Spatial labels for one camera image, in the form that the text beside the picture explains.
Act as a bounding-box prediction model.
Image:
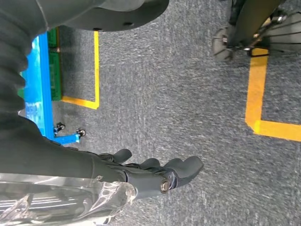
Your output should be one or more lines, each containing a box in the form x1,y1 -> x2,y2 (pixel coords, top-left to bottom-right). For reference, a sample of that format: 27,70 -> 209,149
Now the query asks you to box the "small blue rack on casters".
20,32 -> 86,145

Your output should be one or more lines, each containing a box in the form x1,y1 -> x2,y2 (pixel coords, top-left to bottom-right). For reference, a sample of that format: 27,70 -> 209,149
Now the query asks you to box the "green plastic crate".
47,27 -> 63,102

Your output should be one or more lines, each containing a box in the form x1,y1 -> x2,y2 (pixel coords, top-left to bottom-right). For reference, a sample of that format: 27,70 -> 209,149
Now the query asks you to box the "ribbed right robot arm sleeve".
0,12 -> 33,139

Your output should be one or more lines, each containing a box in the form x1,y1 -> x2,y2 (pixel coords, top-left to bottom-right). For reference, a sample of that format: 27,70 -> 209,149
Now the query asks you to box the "black robot caster wheel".
211,0 -> 301,61

